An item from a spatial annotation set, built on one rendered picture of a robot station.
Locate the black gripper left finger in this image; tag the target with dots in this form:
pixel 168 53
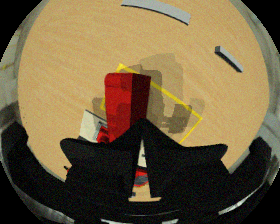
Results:
pixel 119 157

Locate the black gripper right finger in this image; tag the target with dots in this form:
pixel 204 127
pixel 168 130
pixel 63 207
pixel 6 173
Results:
pixel 165 157

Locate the yellow rectangular outline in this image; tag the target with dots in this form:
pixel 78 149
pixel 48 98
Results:
pixel 130 70

